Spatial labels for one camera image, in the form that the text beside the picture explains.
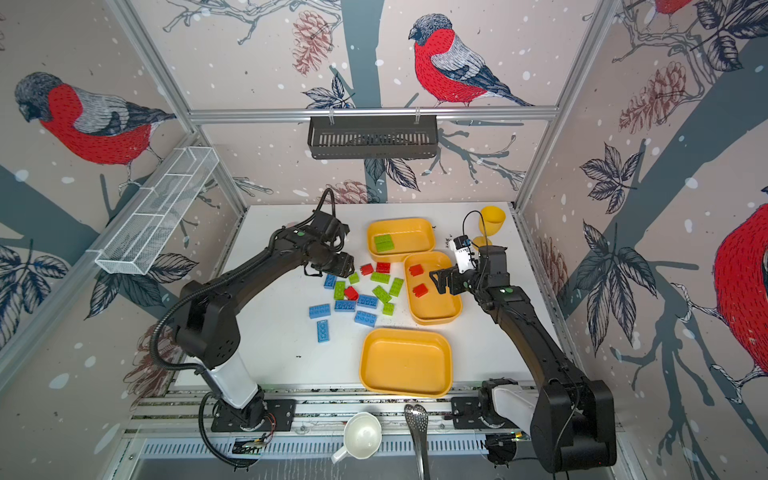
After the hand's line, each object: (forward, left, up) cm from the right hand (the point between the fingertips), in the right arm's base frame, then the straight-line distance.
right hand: (444, 271), depth 84 cm
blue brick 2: (-5, +30, -14) cm, 34 cm away
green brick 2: (+4, +15, -15) cm, 21 cm away
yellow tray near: (-21, +11, -15) cm, 28 cm away
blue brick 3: (-3, +24, -13) cm, 27 cm away
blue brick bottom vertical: (-13, +36, -14) cm, 41 cm away
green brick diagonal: (0, +19, -14) cm, 24 cm away
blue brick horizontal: (-7, +38, -13) cm, 40 cm away
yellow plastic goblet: (+21, -17, -1) cm, 27 cm away
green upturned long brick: (+1, +34, -15) cm, 37 cm away
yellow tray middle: (-2, +4, -16) cm, 17 cm away
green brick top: (+7, +21, -15) cm, 26 cm away
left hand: (+1, +29, -1) cm, 29 cm away
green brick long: (+18, +19, -14) cm, 30 cm away
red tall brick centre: (-1, +29, -13) cm, 32 cm away
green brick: (+21, +20, -13) cm, 32 cm away
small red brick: (+10, +8, -14) cm, 19 cm away
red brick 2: (+9, +25, -13) cm, 30 cm away
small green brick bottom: (-5, +17, -15) cm, 23 cm away
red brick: (+3, +6, -15) cm, 17 cm away
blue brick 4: (-9, +24, -14) cm, 29 cm away
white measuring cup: (-38, +21, -14) cm, 46 cm away
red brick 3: (+10, +19, -13) cm, 25 cm away
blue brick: (+3, +37, -12) cm, 39 cm away
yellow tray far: (+23, +17, -14) cm, 31 cm away
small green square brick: (+5, +29, -13) cm, 32 cm away
